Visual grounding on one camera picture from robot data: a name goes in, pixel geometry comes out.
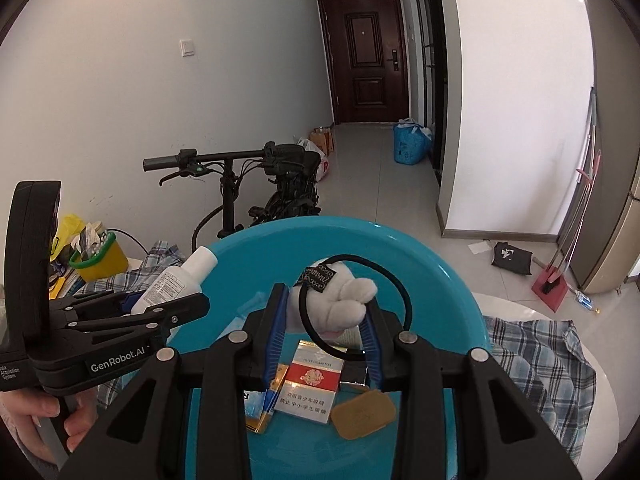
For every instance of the dark brown entrance door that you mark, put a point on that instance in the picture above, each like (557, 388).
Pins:
(365, 60)

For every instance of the blue plaid cloth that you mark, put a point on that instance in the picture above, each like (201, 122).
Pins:
(540, 360)

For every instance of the black bag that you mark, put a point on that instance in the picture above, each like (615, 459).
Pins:
(511, 259)

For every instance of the red dustpan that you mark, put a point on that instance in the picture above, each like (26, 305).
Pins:
(549, 285)

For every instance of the person's left hand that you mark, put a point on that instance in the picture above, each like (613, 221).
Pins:
(80, 425)

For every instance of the black framed sliding door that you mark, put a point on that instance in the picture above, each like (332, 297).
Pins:
(440, 60)

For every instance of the yellow plastic bag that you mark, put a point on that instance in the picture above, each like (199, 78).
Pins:
(67, 232)

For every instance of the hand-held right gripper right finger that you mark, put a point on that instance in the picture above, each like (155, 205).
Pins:
(370, 340)

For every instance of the black folding bicycle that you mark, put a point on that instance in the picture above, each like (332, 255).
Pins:
(290, 170)

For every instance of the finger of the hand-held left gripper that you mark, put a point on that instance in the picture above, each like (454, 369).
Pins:
(165, 312)
(95, 302)

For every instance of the yellow bin with green rim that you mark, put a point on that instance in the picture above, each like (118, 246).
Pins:
(107, 262)

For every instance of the white light switch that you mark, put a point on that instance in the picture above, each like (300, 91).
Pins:
(188, 47)

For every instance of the white paper scrap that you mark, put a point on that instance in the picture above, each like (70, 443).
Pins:
(480, 247)

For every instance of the white plastic bag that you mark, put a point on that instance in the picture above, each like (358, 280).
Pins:
(324, 167)

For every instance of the blue woven bag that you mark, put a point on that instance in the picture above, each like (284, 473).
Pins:
(411, 144)

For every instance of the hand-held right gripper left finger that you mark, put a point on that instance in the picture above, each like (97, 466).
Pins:
(272, 332)

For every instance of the tan rounded flat pad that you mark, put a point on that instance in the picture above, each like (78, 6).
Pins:
(364, 416)

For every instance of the gold cigarette pack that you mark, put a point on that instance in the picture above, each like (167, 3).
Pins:
(260, 425)

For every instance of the red and white cigarette pack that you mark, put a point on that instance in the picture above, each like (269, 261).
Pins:
(310, 385)

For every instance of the white round desktop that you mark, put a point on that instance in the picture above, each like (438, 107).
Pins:
(607, 390)

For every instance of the clear water bottle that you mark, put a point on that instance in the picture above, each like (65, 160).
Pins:
(586, 301)

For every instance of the black metal lighter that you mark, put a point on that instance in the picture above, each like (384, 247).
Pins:
(352, 374)

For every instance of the blue plastic basin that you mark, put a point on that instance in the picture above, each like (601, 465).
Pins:
(280, 250)

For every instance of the orange paper bag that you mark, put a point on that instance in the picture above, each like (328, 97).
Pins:
(322, 140)

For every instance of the grey refrigerator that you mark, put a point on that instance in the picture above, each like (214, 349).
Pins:
(610, 110)

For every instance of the white lotion bottle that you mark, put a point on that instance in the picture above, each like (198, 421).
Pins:
(175, 280)

